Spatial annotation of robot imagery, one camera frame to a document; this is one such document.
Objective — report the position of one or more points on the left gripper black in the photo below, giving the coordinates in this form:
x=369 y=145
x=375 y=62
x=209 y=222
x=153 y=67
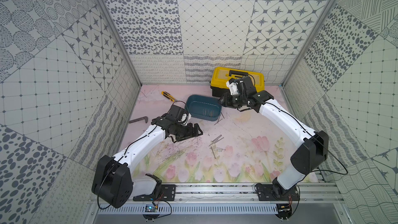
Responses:
x=186 y=130

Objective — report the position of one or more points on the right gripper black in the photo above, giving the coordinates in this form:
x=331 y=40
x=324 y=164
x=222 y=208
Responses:
x=227 y=101

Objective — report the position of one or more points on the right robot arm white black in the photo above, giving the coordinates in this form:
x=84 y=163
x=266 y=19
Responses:
x=311 y=146

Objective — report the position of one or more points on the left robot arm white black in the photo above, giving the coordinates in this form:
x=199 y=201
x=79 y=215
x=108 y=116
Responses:
x=114 y=181

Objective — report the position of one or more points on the teal plastic storage box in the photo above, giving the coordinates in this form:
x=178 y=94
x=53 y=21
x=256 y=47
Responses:
x=196 y=103

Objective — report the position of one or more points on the yellow utility knife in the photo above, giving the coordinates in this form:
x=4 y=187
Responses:
x=168 y=96

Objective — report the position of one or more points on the dark metal hex key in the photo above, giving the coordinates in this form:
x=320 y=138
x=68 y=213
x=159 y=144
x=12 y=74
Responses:
x=145 y=119

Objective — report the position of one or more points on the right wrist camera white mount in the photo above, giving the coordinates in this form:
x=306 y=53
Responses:
x=233 y=88

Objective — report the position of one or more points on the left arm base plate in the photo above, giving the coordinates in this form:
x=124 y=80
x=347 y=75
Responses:
x=164 y=192

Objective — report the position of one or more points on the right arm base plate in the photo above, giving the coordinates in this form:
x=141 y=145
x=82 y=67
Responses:
x=268 y=192

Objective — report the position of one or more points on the aluminium mounting rail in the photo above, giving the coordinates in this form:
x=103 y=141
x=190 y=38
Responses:
x=248 y=192

